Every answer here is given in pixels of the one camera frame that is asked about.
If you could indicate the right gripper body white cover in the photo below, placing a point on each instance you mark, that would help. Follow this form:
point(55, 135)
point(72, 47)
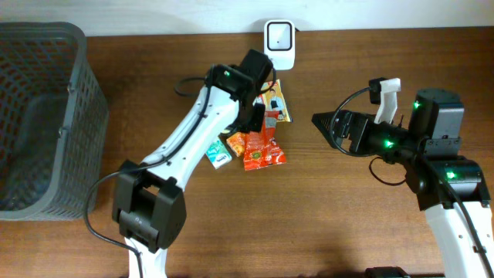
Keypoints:
point(384, 120)

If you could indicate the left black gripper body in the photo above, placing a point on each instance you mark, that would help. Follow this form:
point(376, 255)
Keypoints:
point(257, 116)

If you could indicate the beige wet wipes pack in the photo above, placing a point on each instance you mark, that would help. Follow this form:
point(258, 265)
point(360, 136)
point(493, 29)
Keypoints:
point(274, 101)

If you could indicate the red snack bag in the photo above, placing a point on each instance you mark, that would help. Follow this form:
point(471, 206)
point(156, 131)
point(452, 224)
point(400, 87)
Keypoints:
point(261, 148)

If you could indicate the small orange packet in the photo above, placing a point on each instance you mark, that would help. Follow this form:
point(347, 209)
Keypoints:
point(237, 143)

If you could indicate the small green tissue pack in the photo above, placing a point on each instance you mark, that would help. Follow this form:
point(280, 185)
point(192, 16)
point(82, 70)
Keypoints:
point(218, 154)

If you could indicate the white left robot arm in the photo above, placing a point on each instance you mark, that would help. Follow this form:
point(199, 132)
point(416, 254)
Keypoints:
point(148, 202)

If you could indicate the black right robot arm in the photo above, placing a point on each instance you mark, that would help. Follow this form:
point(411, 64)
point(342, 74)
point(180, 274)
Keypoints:
point(451, 189)

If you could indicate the white barcode scanner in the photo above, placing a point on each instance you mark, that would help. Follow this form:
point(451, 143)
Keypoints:
point(279, 43)

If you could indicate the grey plastic mesh basket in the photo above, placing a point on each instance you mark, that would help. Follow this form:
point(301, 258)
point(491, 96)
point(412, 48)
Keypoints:
point(54, 120)

